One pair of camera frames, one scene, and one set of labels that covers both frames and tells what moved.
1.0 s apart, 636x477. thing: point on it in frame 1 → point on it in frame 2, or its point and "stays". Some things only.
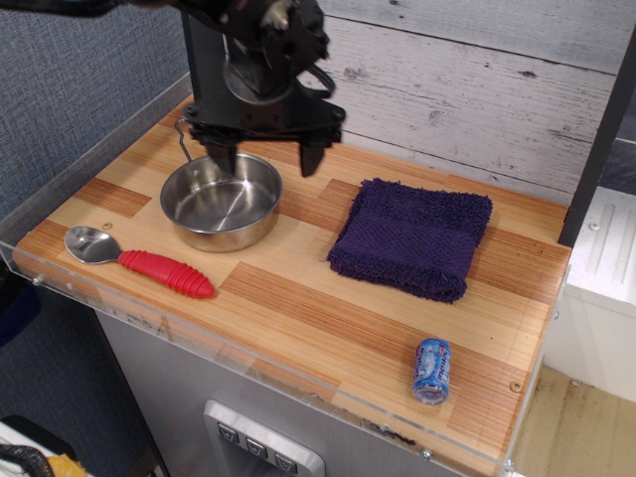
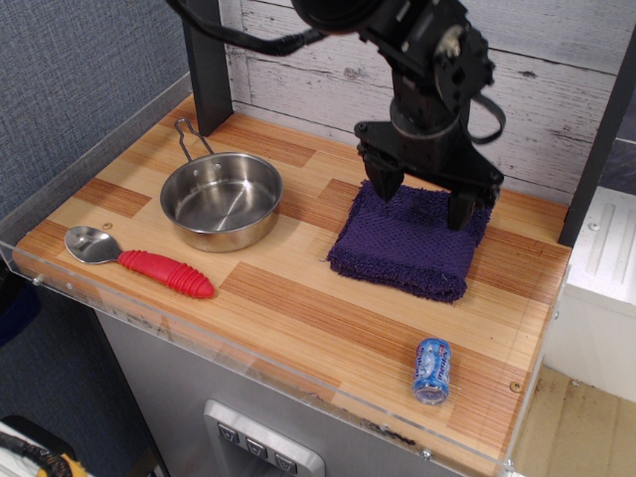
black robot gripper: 238,107 → 434,150
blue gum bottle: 432,371 stays
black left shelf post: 207,58 stays
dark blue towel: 414,240 stays
